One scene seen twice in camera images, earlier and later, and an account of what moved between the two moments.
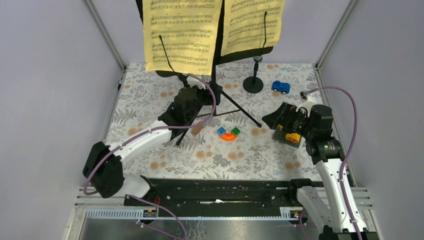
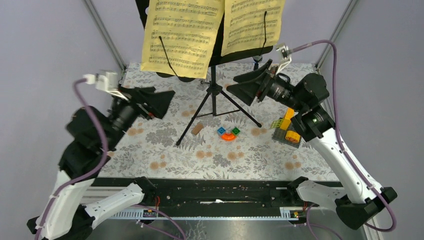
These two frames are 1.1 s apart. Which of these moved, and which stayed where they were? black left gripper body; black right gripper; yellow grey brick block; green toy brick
Moved: black left gripper body; black right gripper
Stayed: green toy brick; yellow grey brick block
